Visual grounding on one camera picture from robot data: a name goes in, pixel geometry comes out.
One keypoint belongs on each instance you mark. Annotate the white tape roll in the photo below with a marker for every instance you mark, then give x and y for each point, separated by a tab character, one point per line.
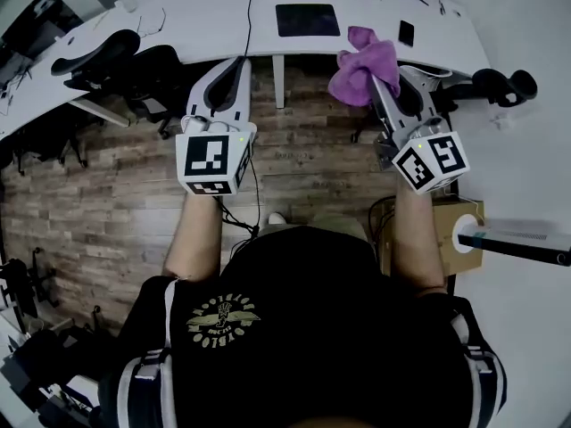
457	234

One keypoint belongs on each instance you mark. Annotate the person's white shoe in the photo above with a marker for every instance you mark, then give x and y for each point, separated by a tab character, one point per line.
277	219

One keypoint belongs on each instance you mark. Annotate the black smartphone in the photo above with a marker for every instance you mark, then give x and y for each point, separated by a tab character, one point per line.
406	33

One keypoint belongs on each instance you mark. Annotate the black wheeled stand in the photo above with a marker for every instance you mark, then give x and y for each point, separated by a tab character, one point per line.
18	279

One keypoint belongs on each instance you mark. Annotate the black office chair grey rim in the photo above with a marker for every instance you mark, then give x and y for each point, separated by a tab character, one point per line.
102	56

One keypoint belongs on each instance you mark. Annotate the long grey device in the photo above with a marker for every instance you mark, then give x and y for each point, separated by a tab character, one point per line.
517	241

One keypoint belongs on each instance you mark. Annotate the person's left forearm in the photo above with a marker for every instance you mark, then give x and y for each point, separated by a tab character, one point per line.
196	234

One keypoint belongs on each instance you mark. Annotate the person's khaki trousers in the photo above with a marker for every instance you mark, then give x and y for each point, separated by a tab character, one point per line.
339	225

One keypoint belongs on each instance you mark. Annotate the black-framed eyeglasses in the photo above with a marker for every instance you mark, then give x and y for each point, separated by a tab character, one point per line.
159	28

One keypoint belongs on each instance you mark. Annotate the purple cloth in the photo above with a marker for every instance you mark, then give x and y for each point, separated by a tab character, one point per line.
366	60

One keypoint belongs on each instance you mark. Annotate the black mouse pad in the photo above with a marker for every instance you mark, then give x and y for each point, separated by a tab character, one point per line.
308	19

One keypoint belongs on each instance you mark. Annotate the black pen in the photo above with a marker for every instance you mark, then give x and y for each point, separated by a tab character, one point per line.
442	7

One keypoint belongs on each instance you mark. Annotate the person's right forearm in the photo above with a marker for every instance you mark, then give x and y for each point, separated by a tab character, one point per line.
415	239

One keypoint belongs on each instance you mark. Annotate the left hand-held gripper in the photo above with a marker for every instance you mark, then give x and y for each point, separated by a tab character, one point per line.
207	158

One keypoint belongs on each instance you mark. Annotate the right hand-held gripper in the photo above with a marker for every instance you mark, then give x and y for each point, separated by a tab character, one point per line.
439	158

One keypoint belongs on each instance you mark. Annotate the person's black printed t-shirt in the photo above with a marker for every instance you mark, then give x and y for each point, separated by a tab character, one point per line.
312	319

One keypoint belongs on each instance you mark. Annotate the cardboard box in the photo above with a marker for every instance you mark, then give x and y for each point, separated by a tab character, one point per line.
446	221

